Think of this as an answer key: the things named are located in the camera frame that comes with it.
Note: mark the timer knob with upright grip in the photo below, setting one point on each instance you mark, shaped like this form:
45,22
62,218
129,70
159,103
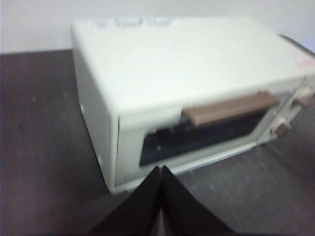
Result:
281,127

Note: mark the printed label sticker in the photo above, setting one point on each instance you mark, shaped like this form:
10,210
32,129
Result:
135,23

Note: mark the white Toshiba toaster oven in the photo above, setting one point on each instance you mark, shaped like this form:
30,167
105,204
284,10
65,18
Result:
172,61

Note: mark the temperature knob with sideways grip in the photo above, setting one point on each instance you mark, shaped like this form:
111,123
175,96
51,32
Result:
304,98

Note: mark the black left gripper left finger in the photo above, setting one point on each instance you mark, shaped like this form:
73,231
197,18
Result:
137,211

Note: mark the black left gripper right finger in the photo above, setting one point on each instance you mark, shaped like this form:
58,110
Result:
184,211

